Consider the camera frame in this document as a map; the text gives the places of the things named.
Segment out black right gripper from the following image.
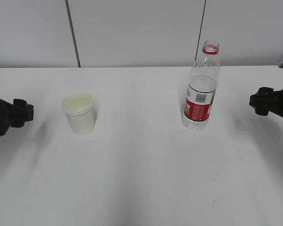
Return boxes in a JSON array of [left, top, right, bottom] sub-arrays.
[[249, 87, 283, 118]]

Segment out white paper cup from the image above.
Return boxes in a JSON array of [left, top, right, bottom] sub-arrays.
[[61, 92, 95, 136]]

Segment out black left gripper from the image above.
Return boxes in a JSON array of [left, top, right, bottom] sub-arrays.
[[0, 99, 34, 137]]

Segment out clear water bottle red label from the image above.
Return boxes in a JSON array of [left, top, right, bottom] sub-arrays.
[[182, 40, 220, 130]]

